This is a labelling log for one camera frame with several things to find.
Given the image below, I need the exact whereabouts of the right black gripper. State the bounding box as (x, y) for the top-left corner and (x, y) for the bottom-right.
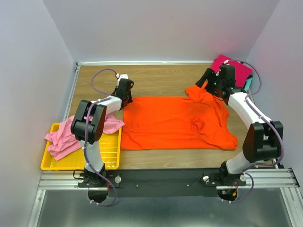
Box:
(196, 68), (223, 98)

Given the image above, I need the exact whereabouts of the orange t shirt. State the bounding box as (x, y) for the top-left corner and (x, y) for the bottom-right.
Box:
(121, 85), (238, 150)

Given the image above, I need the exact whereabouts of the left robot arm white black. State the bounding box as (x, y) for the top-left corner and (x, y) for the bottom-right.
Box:
(71, 78), (134, 187)

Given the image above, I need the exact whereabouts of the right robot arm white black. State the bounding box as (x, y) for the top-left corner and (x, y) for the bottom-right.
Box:
(196, 64), (285, 185)

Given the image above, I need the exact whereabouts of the folded magenta t shirt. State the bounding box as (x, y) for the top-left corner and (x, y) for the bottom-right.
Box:
(211, 54), (252, 88)

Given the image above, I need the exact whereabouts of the folded teal t shirt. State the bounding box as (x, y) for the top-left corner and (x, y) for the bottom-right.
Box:
(243, 77), (253, 92)

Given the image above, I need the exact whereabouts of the yellow plastic tray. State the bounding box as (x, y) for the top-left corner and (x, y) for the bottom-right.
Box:
(40, 129), (122, 171)

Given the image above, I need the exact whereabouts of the pink t shirt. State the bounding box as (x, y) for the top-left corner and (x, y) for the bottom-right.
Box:
(45, 113), (125, 161)

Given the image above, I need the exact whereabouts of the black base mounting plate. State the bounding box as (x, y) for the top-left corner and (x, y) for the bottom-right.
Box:
(77, 168), (246, 202)

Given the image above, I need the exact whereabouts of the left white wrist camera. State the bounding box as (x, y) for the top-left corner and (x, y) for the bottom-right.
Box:
(116, 73), (128, 84)

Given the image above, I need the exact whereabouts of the aluminium frame rail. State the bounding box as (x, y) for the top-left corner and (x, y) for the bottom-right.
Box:
(38, 168), (299, 190)

